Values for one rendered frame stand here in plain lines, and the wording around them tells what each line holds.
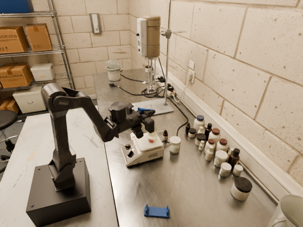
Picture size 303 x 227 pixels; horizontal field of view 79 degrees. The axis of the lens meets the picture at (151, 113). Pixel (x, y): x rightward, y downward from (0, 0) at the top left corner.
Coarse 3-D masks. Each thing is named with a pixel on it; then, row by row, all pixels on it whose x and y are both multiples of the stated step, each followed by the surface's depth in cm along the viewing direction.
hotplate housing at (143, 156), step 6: (138, 150) 91; (150, 150) 91; (156, 150) 91; (162, 150) 93; (138, 156) 89; (144, 156) 90; (150, 156) 92; (156, 156) 93; (162, 156) 95; (132, 162) 89; (138, 162) 91; (144, 162) 93
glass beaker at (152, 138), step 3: (156, 129) 92; (147, 132) 91; (156, 132) 90; (147, 135) 92; (150, 135) 90; (153, 135) 90; (156, 135) 91; (147, 138) 94; (150, 138) 91; (153, 138) 91; (156, 138) 92; (150, 141) 92; (153, 141) 92
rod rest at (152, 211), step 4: (144, 208) 73; (148, 208) 73; (152, 208) 73; (156, 208) 73; (160, 208) 73; (164, 208) 73; (168, 208) 73; (144, 212) 71; (148, 212) 71; (152, 212) 71; (156, 212) 71; (160, 212) 71; (164, 212) 71; (168, 212) 71; (152, 216) 71; (156, 216) 70; (160, 216) 70; (164, 216) 70; (168, 216) 70
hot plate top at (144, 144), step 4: (144, 136) 97; (136, 140) 94; (140, 140) 94; (144, 140) 94; (160, 140) 94; (140, 144) 92; (144, 144) 92; (148, 144) 92; (152, 144) 92; (156, 144) 92; (160, 144) 92; (140, 148) 89; (144, 148) 89; (148, 148) 89; (152, 148) 90
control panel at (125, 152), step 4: (132, 140) 98; (132, 144) 96; (124, 148) 97; (132, 148) 94; (124, 152) 95; (128, 152) 93; (136, 152) 91; (124, 156) 93; (128, 156) 91; (132, 156) 90; (128, 160) 90
